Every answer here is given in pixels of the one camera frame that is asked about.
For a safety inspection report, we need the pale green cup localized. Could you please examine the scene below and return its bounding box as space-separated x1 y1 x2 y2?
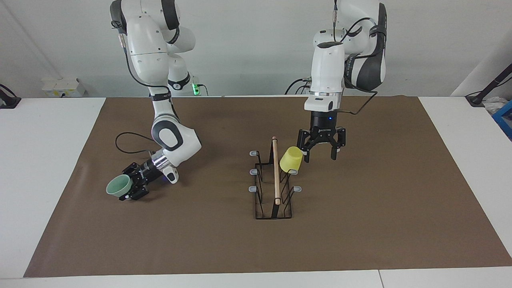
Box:
106 175 134 198

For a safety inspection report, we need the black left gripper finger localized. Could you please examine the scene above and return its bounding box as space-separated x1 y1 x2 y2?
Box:
297 129 319 163
329 127 347 160

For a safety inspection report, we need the brown table mat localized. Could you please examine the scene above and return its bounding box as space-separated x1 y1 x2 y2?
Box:
23 95 512 278

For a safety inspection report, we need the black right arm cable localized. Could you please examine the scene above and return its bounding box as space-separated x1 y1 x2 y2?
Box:
115 22 170 155

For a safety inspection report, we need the white power socket box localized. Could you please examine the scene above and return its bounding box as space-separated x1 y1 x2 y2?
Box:
42 77 86 98

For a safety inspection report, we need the black clamp mount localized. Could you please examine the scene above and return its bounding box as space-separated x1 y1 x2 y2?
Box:
0 83 21 109

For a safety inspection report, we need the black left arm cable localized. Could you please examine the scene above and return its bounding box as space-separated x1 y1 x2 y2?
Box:
331 0 379 116

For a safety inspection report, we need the black wire cup rack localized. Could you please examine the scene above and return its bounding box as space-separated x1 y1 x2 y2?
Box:
249 136 302 220

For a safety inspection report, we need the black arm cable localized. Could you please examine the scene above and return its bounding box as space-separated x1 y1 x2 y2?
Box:
115 22 170 155
331 0 379 116

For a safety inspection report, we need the crumpled clear plastic bag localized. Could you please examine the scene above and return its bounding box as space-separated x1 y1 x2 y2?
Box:
483 97 508 116

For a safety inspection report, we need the yellow cup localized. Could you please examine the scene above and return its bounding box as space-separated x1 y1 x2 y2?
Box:
279 146 303 174

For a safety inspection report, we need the blue box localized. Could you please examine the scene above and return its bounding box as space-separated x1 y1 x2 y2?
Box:
492 100 512 140

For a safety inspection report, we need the black left base cable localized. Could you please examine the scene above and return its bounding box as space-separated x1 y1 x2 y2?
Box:
285 77 313 96

